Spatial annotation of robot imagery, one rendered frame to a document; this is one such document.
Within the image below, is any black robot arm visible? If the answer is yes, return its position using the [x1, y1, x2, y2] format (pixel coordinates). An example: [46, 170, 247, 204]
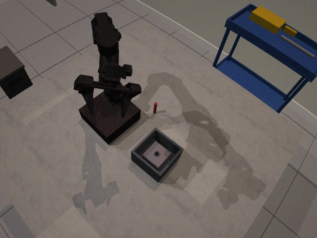
[91, 12, 133, 106]

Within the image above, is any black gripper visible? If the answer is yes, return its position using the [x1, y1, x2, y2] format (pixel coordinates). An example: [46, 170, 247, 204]
[74, 75, 141, 118]

